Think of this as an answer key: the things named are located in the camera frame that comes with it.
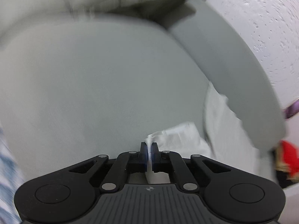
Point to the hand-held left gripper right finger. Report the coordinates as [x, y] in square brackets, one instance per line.
[153, 156]

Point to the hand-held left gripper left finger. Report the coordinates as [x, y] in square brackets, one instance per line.
[145, 155]

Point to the light grey garment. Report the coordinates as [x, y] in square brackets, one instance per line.
[182, 140]

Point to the grey sofa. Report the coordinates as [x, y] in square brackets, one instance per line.
[93, 86]

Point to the black folded garment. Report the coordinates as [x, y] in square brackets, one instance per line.
[288, 179]

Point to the red folded garment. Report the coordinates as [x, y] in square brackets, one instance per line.
[290, 154]

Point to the blue and white patterned cloth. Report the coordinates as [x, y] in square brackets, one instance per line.
[8, 172]

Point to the pink phone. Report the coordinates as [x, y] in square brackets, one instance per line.
[293, 109]

